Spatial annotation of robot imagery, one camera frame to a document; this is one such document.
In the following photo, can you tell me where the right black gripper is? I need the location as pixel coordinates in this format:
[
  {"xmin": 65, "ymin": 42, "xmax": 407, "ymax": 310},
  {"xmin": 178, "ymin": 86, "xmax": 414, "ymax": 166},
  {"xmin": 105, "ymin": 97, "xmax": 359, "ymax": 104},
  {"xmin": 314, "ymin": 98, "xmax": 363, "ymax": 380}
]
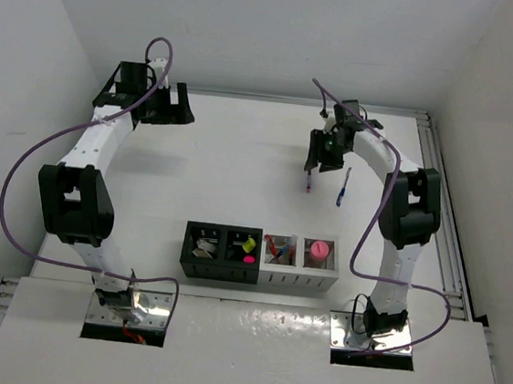
[{"xmin": 306, "ymin": 128, "xmax": 351, "ymax": 175}]

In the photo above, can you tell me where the dark red gel pen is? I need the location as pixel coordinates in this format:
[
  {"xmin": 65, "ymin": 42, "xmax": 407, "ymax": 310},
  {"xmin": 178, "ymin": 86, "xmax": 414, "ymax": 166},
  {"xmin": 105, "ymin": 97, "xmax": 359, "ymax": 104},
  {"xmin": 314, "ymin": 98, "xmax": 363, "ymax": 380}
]
[{"xmin": 306, "ymin": 171, "xmax": 312, "ymax": 193}]

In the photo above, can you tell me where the blue gel pen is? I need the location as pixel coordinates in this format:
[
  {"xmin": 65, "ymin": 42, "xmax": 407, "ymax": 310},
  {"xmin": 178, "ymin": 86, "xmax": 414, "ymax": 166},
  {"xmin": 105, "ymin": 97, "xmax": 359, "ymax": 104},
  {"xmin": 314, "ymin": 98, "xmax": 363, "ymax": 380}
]
[{"xmin": 336, "ymin": 167, "xmax": 351, "ymax": 208}]

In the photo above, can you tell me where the pink tape roll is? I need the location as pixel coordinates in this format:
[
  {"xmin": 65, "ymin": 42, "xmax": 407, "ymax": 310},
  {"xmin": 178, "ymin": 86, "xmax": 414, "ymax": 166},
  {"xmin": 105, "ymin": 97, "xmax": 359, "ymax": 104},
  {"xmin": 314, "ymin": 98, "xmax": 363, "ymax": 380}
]
[{"xmin": 307, "ymin": 240, "xmax": 330, "ymax": 268}]

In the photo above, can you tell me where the red refill pen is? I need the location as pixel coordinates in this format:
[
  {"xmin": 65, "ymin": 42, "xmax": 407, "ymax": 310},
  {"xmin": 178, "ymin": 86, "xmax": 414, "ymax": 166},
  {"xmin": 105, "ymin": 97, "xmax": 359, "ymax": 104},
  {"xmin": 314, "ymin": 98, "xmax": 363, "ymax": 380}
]
[{"xmin": 287, "ymin": 234, "xmax": 298, "ymax": 266}]

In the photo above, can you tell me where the small red gel pen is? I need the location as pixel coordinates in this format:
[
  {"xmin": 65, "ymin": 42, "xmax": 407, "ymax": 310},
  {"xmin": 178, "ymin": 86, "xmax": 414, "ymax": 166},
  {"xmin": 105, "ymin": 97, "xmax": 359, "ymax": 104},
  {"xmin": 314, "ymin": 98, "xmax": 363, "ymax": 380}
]
[{"xmin": 265, "ymin": 234, "xmax": 279, "ymax": 264}]

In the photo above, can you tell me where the yellow black highlighter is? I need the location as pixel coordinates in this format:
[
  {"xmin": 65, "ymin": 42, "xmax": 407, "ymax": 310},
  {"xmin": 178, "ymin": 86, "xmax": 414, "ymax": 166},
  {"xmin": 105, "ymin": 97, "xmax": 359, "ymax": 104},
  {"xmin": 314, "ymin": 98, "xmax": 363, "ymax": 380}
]
[{"xmin": 242, "ymin": 237, "xmax": 257, "ymax": 254}]

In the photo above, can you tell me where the white staple box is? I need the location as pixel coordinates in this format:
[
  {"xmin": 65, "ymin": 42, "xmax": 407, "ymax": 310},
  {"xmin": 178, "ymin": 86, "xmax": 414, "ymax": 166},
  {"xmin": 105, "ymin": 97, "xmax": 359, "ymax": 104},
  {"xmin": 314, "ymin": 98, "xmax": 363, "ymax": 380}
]
[{"xmin": 196, "ymin": 238, "xmax": 217, "ymax": 253}]

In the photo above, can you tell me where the pink staple box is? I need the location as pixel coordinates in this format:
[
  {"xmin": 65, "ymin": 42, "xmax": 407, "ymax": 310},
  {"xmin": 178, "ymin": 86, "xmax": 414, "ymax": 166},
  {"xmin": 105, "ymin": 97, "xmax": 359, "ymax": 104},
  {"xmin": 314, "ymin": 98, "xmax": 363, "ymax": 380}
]
[{"xmin": 192, "ymin": 247, "xmax": 215, "ymax": 260}]

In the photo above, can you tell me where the pink black highlighter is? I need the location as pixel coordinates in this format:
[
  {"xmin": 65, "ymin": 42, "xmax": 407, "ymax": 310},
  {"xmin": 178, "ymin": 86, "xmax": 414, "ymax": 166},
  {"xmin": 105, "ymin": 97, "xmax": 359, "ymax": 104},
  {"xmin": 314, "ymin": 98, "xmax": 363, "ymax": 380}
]
[{"xmin": 243, "ymin": 255, "xmax": 256, "ymax": 264}]

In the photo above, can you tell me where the blue refill pen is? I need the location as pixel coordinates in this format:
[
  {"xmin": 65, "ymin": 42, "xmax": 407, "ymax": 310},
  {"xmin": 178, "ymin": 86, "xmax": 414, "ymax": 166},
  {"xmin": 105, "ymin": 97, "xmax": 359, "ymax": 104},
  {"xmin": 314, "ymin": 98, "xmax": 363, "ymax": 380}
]
[{"xmin": 274, "ymin": 242, "xmax": 292, "ymax": 265}]

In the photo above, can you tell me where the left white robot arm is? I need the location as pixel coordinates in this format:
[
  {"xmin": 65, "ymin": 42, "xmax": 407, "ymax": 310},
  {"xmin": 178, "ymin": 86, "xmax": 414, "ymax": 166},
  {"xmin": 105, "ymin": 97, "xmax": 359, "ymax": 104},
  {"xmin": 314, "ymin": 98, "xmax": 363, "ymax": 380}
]
[{"xmin": 38, "ymin": 58, "xmax": 194, "ymax": 321}]

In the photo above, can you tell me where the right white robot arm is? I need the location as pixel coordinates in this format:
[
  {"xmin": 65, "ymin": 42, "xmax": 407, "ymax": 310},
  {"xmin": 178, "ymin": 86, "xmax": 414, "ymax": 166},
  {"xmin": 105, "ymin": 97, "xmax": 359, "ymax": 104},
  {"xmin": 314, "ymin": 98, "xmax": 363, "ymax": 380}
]
[{"xmin": 304, "ymin": 100, "xmax": 441, "ymax": 337}]

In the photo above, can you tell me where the grey two-slot container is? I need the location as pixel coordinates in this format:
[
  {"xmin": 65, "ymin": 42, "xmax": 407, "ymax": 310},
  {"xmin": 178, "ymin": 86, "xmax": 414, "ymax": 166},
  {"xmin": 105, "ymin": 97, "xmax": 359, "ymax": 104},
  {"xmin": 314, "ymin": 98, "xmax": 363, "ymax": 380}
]
[{"xmin": 257, "ymin": 231, "xmax": 340, "ymax": 292}]

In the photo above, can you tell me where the black two-slot container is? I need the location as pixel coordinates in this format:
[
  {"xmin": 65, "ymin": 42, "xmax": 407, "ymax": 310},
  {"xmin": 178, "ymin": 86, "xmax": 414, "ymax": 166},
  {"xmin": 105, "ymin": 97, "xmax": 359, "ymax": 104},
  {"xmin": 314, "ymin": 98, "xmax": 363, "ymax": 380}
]
[{"xmin": 179, "ymin": 221, "xmax": 263, "ymax": 285}]

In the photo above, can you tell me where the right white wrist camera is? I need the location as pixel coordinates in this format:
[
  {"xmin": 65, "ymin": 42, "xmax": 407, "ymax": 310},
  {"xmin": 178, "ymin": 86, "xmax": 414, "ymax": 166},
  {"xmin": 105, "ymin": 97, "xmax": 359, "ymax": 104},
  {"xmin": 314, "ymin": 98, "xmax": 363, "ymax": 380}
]
[{"xmin": 322, "ymin": 108, "xmax": 344, "ymax": 134}]

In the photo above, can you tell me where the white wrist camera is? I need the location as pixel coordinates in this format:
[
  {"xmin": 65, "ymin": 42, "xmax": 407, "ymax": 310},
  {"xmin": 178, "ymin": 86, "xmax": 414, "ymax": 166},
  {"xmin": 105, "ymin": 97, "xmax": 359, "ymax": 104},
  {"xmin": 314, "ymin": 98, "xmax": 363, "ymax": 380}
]
[
  {"xmin": 322, "ymin": 108, "xmax": 344, "ymax": 134},
  {"xmin": 147, "ymin": 57, "xmax": 170, "ymax": 89}
]

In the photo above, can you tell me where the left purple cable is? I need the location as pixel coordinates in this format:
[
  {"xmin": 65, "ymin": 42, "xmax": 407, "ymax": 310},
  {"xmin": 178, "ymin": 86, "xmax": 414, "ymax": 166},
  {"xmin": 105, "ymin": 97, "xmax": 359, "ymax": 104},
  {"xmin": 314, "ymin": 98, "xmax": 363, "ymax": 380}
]
[{"xmin": 0, "ymin": 22, "xmax": 206, "ymax": 331}]

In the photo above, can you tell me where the purple cable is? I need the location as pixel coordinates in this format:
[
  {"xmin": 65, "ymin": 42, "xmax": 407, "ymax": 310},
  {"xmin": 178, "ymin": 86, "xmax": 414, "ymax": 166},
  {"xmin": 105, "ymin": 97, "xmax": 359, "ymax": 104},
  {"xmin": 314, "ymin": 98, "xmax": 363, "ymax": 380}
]
[
  {"xmin": 0, "ymin": 22, "xmax": 206, "ymax": 331},
  {"xmin": 284, "ymin": 78, "xmax": 474, "ymax": 363}
]

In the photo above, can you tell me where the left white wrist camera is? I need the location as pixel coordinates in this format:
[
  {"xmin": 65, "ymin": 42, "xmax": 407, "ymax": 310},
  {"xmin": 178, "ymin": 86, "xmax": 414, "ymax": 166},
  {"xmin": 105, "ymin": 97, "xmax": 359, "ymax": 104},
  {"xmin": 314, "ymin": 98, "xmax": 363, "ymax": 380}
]
[{"xmin": 147, "ymin": 57, "xmax": 170, "ymax": 89}]

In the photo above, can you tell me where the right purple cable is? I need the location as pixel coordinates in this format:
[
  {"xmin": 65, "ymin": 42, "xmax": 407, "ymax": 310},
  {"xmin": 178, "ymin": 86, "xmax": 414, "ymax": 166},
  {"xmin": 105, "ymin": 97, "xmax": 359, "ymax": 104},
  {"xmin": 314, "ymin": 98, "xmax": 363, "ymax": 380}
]
[{"xmin": 284, "ymin": 78, "xmax": 474, "ymax": 363}]

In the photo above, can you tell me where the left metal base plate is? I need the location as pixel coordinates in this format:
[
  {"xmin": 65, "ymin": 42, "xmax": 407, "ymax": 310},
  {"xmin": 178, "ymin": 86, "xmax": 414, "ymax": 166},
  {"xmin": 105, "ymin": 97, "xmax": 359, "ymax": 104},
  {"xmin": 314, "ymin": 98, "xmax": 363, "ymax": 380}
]
[{"xmin": 85, "ymin": 289, "xmax": 173, "ymax": 330}]

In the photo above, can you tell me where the metal base plate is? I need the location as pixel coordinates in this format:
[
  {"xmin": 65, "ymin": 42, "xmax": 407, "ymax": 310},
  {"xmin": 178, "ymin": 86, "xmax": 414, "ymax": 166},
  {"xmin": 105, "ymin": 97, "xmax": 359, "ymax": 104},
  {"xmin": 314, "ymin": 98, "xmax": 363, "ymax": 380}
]
[
  {"xmin": 330, "ymin": 311, "xmax": 413, "ymax": 357},
  {"xmin": 85, "ymin": 289, "xmax": 173, "ymax": 330}
]

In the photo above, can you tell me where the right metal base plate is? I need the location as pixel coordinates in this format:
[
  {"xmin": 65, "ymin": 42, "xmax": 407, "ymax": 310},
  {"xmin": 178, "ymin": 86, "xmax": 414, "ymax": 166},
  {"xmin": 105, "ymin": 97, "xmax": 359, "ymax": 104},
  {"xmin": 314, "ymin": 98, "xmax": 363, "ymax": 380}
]
[{"xmin": 330, "ymin": 311, "xmax": 413, "ymax": 357}]

